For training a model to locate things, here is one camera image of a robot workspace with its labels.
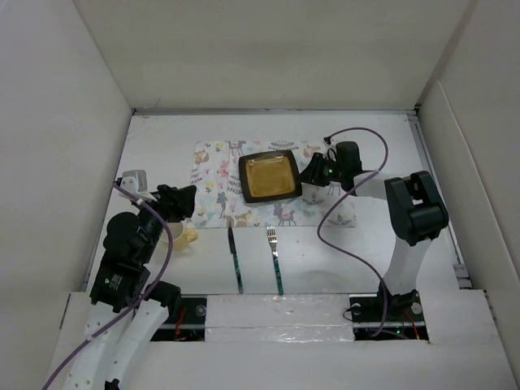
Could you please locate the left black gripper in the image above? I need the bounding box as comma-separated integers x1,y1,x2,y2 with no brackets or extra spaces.
132,183,195,262

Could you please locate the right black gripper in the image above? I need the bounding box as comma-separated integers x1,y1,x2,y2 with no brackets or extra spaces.
296,152,345,187

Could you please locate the yellow mug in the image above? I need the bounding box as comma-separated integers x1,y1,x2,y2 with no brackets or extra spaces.
167,222,198,251

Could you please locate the square black yellow plate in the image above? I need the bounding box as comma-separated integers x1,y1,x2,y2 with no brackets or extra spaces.
238,149,302,204

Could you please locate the patterned cloth placemat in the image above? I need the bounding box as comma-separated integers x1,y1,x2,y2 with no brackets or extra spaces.
189,141,357,228

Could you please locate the fork with green handle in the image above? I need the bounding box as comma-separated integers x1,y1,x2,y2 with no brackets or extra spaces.
266,225,284,296

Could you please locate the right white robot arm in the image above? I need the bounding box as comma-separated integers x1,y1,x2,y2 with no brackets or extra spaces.
299,141,449,320

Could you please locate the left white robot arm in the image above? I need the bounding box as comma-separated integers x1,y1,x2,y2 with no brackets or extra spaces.
50,181,197,389

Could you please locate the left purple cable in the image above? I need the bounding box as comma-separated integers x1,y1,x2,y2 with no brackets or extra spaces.
41,183,173,390

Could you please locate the purple cable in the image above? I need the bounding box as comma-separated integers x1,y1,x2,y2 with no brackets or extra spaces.
316,126,390,337
41,183,173,390

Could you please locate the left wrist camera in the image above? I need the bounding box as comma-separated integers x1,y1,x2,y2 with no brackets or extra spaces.
115,170,147,197

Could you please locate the knife with green handle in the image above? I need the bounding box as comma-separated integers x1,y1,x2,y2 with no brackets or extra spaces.
227,225,244,294

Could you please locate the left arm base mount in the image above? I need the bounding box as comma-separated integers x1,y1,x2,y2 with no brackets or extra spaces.
151,295,207,342

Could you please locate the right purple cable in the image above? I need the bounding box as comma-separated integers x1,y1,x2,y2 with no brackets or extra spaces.
316,126,390,337

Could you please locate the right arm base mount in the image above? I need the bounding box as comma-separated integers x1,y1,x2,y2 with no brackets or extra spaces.
343,289,429,341

